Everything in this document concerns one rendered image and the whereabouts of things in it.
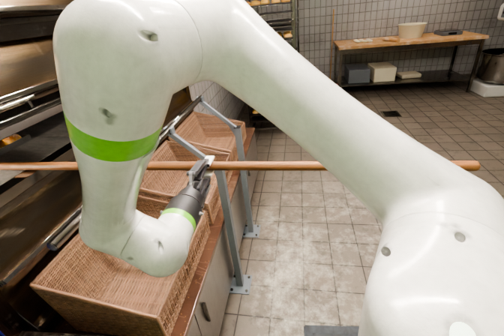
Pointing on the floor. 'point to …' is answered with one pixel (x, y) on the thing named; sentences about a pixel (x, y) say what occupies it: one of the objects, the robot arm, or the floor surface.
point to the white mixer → (490, 70)
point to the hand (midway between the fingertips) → (208, 166)
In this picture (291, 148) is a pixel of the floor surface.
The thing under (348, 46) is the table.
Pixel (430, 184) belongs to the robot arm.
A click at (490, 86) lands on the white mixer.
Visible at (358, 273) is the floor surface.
